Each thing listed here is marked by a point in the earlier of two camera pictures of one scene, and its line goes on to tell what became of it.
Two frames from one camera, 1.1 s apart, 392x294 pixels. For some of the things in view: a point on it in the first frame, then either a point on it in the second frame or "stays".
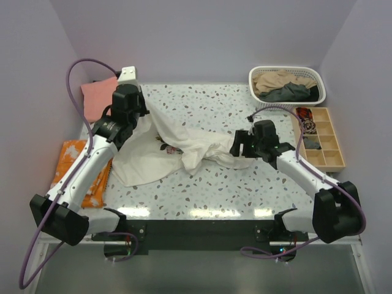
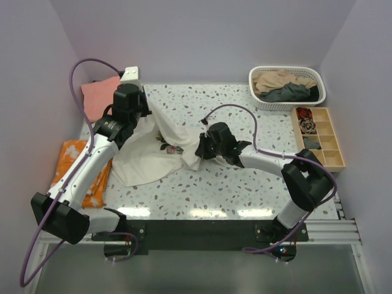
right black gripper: (242, 143) to (205, 147)
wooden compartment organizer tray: (329, 158) stays
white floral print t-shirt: (155, 150) stays
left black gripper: (141, 102) stays
